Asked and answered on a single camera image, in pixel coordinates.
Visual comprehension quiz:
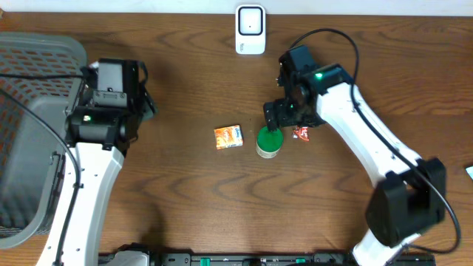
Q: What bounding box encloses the red chocolate bar wrapper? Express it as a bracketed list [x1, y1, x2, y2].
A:
[293, 126, 310, 142]

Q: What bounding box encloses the green lid jar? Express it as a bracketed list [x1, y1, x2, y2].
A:
[256, 126, 284, 159]

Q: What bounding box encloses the small orange snack box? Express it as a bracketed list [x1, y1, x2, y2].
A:
[214, 125, 244, 150]

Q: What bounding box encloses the light green tissue pack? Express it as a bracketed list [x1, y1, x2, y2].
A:
[466, 166, 473, 179]

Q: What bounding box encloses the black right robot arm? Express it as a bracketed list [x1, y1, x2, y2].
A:
[263, 45, 446, 265]

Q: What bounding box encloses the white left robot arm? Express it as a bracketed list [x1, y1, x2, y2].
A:
[37, 58, 157, 265]

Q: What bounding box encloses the white barcode scanner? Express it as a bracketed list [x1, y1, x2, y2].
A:
[235, 4, 266, 55]

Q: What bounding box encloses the dark grey plastic basket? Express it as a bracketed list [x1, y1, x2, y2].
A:
[1, 33, 87, 249]

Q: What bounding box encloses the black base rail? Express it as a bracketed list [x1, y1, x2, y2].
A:
[99, 252, 437, 266]

